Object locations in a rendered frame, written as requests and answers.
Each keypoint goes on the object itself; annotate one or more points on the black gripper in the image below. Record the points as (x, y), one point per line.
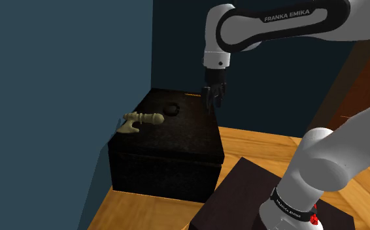
(214, 77)

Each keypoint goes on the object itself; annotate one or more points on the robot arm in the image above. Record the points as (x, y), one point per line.
(328, 159)

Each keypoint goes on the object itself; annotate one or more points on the black round object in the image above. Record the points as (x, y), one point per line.
(171, 109)

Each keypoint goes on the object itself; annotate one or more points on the black chest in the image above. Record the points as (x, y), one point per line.
(169, 153)

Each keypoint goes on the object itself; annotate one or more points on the beige toy axe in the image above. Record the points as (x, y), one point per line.
(138, 121)

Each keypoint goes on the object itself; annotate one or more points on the dark robot stand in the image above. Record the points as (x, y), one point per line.
(236, 197)

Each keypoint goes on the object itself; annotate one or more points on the brown wooden door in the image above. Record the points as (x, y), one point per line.
(360, 86)

